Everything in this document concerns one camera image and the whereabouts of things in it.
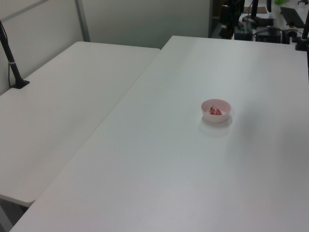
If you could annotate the red strawberry with green leaves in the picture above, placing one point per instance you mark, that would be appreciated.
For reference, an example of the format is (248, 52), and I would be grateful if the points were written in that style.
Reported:
(216, 111)

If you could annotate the pink bowl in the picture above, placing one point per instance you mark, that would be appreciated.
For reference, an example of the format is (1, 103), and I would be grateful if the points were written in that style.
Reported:
(214, 119)

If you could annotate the dark equipment rack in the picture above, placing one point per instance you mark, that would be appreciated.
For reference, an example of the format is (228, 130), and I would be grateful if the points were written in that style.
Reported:
(229, 19)

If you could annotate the black box device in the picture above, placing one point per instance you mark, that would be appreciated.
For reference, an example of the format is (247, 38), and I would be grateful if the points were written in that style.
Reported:
(268, 35)

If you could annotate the black monitor stand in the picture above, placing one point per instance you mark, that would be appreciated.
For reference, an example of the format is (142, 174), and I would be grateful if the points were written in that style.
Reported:
(254, 10)

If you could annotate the brown board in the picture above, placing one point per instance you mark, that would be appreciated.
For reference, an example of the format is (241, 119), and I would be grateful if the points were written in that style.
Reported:
(262, 10)

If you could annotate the green object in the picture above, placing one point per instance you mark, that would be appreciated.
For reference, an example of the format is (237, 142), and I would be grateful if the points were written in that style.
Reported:
(280, 2)

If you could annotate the black keyboard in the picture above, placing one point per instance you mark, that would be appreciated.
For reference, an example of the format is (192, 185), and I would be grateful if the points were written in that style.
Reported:
(292, 15)

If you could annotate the black camera stand pole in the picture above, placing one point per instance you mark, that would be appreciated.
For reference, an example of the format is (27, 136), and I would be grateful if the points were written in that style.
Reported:
(10, 60)

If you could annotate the black clamp camera stand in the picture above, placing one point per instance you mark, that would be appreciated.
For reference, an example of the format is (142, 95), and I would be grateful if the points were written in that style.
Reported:
(301, 43)

